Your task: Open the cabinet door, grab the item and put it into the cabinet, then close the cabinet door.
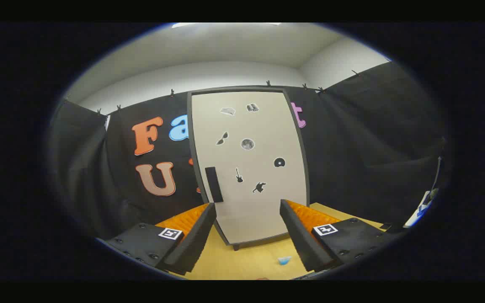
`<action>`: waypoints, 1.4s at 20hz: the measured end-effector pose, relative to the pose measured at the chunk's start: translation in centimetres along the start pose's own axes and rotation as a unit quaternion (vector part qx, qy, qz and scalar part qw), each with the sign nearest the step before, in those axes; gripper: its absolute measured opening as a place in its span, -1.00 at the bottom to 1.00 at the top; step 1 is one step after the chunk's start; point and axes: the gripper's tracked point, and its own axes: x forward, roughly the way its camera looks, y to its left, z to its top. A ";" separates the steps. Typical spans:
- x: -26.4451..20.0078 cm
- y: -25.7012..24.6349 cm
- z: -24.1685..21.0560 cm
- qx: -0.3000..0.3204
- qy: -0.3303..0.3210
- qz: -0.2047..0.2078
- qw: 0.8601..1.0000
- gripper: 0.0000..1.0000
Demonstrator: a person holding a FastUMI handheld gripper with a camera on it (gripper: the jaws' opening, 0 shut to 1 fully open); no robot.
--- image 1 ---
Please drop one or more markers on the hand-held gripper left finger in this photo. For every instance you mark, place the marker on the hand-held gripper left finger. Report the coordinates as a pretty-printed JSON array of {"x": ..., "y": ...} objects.
[{"x": 196, "y": 240}]

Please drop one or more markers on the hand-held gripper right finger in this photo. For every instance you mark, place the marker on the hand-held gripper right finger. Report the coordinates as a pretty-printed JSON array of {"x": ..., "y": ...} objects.
[{"x": 299, "y": 235}]

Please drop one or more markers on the white and blue tube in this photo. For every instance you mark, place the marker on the white and blue tube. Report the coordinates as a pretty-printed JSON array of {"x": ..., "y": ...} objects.
[{"x": 284, "y": 260}]

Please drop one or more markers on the beige cabinet door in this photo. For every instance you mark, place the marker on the beige cabinet door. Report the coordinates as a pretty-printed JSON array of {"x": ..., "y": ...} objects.
[{"x": 259, "y": 210}]

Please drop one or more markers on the grey cabinet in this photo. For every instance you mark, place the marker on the grey cabinet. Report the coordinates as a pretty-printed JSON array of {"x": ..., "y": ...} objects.
[{"x": 236, "y": 246}]

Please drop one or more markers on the small black block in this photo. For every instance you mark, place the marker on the small black block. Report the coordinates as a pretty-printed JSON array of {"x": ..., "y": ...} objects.
[{"x": 386, "y": 226}]

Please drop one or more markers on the black backdrop cloth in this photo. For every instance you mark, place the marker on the black backdrop cloth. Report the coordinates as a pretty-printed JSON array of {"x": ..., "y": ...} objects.
[{"x": 373, "y": 147}]

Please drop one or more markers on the white blue-edged object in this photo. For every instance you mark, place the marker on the white blue-edged object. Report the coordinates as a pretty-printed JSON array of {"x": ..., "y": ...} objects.
[{"x": 419, "y": 210}]

